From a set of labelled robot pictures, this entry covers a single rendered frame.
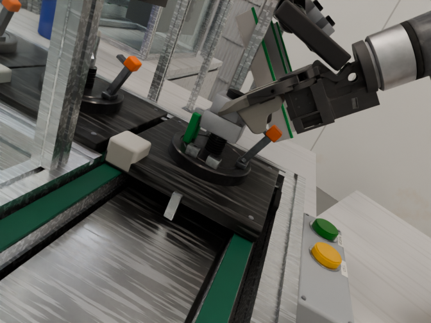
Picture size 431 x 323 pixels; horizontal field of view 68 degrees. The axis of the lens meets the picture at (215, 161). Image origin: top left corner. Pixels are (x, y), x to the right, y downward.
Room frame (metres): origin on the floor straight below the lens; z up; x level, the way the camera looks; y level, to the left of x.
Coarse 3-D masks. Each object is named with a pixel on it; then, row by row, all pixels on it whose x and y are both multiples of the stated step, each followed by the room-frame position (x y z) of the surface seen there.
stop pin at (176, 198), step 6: (174, 192) 0.36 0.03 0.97; (180, 192) 0.37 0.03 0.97; (174, 198) 0.36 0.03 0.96; (180, 198) 0.36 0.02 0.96; (168, 204) 0.36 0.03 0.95; (174, 204) 0.36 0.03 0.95; (168, 210) 0.36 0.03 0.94; (174, 210) 0.36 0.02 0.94; (168, 216) 0.36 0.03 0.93; (174, 216) 0.36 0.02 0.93
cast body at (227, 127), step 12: (216, 96) 0.47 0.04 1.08; (228, 96) 0.48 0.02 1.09; (240, 96) 0.47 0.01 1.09; (216, 108) 0.47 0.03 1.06; (204, 120) 0.47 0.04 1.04; (216, 120) 0.47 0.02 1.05; (228, 120) 0.47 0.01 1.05; (240, 120) 0.49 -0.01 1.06; (216, 132) 0.47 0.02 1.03; (228, 132) 0.46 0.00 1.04; (240, 132) 0.46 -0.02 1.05
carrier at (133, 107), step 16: (96, 48) 0.57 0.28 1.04; (96, 80) 0.57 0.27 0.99; (96, 96) 0.49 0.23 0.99; (112, 96) 0.51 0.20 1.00; (128, 96) 0.61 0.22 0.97; (80, 112) 0.45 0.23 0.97; (96, 112) 0.47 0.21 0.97; (112, 112) 0.50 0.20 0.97; (128, 112) 0.54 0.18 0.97; (144, 112) 0.57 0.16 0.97; (160, 112) 0.61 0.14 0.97; (80, 128) 0.41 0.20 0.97; (96, 128) 0.43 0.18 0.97; (112, 128) 0.45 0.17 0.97; (128, 128) 0.47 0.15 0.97; (144, 128) 0.53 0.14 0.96; (96, 144) 0.39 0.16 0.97
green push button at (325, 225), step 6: (318, 222) 0.44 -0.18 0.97; (324, 222) 0.45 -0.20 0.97; (330, 222) 0.46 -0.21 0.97; (318, 228) 0.43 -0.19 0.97; (324, 228) 0.43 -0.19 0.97; (330, 228) 0.44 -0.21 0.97; (336, 228) 0.45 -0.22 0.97; (324, 234) 0.43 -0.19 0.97; (330, 234) 0.43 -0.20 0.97; (336, 234) 0.43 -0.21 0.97
